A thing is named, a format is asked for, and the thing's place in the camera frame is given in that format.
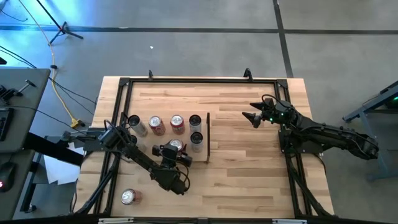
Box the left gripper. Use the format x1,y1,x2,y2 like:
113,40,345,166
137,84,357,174
151,143,193,169

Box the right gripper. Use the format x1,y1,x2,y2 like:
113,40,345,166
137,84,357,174
241,98,277,129

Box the red soda can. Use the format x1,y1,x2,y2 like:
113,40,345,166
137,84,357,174
169,138,185,153
121,188,144,206

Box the white Celsius Arctic can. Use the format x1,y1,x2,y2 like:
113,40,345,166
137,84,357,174
190,131,204,153
188,114,203,134

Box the orange Fanta can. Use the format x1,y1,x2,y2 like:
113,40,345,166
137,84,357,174
169,114,186,136

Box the tall white floral can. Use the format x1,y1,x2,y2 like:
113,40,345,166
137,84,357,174
127,114,149,138

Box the light wooden shelf board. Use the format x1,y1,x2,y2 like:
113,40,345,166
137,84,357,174
123,111,208,163

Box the white paper sheets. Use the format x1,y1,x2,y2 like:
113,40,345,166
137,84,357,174
43,152,85,186

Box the black desk crossbar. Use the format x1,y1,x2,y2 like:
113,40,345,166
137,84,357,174
23,132,85,167

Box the dark grey desk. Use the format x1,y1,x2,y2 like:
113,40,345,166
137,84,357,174
0,149,35,221

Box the black tripod stand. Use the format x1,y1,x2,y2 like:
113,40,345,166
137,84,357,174
34,0,85,46

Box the black computer mouse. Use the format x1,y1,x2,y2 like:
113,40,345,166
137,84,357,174
0,161,16,192

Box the black keyboard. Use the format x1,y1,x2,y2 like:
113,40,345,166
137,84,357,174
0,107,15,142

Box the black desk clamp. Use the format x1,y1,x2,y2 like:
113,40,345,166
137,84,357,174
0,79,37,99

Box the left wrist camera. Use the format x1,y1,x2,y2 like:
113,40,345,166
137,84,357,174
161,144,179,161

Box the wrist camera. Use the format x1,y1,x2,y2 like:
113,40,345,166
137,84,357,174
274,104,295,124
161,144,179,161

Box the black looped cable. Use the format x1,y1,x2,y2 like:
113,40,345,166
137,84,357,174
261,94,292,109
174,161,192,191

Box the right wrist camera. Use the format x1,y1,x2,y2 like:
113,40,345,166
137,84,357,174
274,104,295,124

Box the black aluminium table frame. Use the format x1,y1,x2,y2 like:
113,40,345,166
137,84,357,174
73,76,336,220

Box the silver edge bracket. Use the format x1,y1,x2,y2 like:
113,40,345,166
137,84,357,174
98,217,134,224
272,218,307,224

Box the blue-grey table frame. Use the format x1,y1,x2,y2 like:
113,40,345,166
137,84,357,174
341,80,398,181

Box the yellow floor cable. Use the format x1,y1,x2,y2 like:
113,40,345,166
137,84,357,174
17,0,86,129

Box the black floor cable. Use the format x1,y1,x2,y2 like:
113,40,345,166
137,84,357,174
0,45,98,116

